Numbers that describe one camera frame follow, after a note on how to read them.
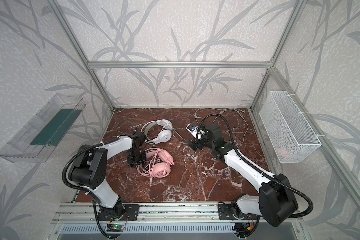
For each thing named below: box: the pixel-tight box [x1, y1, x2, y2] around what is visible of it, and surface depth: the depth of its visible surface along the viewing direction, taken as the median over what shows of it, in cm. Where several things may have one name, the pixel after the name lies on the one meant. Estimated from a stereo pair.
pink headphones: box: [136, 147, 175, 178], surface depth 85 cm
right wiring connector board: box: [232, 222, 254, 238], surface depth 72 cm
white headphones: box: [141, 119, 173, 144], surface depth 100 cm
